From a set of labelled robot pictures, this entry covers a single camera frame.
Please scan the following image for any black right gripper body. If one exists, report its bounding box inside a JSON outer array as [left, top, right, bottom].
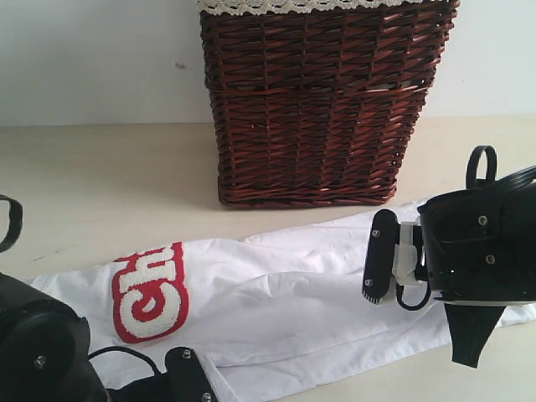
[[412, 194, 508, 369]]

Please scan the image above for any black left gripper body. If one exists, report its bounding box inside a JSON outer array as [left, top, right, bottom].
[[106, 373, 174, 402]]

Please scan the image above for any white t-shirt red lettering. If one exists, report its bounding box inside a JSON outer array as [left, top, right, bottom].
[[20, 196, 536, 402]]

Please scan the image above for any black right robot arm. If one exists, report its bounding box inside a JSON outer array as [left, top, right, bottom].
[[362, 167, 535, 368]]

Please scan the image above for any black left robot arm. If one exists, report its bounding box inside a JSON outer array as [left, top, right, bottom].
[[1, 275, 218, 401]]

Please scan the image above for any dark brown wicker basket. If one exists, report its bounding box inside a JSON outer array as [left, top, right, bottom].
[[199, 1, 459, 209]]

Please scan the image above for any white lace fabric trim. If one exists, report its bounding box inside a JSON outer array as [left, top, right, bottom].
[[195, 0, 421, 16]]

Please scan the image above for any white tape on gripper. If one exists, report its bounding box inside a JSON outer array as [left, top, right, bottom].
[[391, 219, 423, 286]]

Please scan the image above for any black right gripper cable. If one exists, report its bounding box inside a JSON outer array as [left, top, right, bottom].
[[393, 145, 499, 313]]

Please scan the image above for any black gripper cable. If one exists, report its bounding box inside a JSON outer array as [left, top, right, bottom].
[[393, 145, 499, 313], [0, 194, 162, 376]]

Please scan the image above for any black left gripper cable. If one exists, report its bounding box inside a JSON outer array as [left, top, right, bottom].
[[0, 194, 162, 376]]

